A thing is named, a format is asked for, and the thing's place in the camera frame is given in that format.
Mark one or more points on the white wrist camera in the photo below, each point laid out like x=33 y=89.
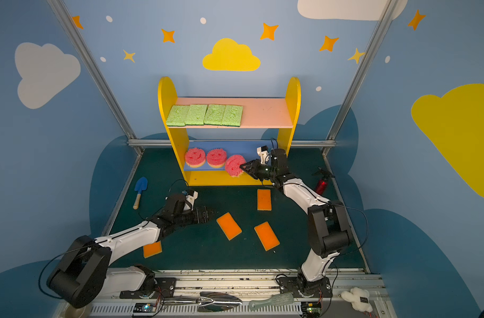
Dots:
x=190 y=196
x=264 y=155

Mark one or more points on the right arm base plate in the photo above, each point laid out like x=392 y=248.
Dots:
x=301 y=288

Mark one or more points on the right green circuit board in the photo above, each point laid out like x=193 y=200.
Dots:
x=311 y=310

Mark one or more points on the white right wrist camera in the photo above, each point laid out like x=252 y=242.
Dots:
x=264 y=155

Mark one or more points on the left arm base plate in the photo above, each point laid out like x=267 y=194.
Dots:
x=152 y=288

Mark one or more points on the red toy fire extinguisher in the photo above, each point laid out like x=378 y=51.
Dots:
x=324 y=178

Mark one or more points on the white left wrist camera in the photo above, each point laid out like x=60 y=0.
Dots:
x=190 y=196

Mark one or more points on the pink smiley sponge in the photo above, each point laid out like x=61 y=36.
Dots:
x=195 y=157
x=216 y=158
x=232 y=165

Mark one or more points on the yellow shelf with coloured boards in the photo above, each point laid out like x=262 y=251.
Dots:
x=264 y=122

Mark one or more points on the pale green brush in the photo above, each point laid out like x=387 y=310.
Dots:
x=274 y=300

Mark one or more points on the white plush toy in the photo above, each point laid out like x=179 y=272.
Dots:
x=359 y=299

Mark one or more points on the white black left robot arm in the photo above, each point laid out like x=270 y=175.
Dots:
x=85 y=270

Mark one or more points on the green circuit board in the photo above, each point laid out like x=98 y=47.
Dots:
x=311 y=310
x=144 y=310

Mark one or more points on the green sponge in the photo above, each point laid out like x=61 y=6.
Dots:
x=196 y=114
x=232 y=116
x=214 y=114
x=177 y=116

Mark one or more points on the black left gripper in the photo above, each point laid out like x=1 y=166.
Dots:
x=194 y=215

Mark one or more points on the pink smiley sponge front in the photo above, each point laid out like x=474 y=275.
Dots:
x=216 y=158

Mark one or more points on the orange sponge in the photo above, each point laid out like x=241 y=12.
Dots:
x=264 y=200
x=152 y=249
x=229 y=226
x=267 y=236

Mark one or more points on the blue toy shovel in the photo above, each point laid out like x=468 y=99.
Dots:
x=140 y=186

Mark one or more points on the left green circuit board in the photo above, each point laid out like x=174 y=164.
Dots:
x=144 y=310

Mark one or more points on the aluminium rail base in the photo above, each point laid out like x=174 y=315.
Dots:
x=249 y=285

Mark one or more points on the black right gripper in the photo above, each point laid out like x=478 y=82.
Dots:
x=260 y=170

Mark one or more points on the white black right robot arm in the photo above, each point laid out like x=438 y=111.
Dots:
x=328 y=225

